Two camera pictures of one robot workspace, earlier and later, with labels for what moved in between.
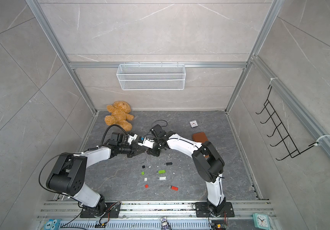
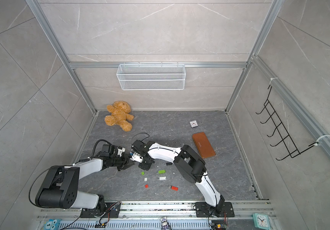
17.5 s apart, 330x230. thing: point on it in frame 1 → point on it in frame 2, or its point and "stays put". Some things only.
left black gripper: x=135 y=150 → x=125 y=158
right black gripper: x=153 y=151 → x=143 y=166
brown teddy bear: x=120 y=115 stays put
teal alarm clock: x=262 y=221 stays put
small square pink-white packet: x=194 y=124 stays put
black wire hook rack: x=287 y=144 stays put
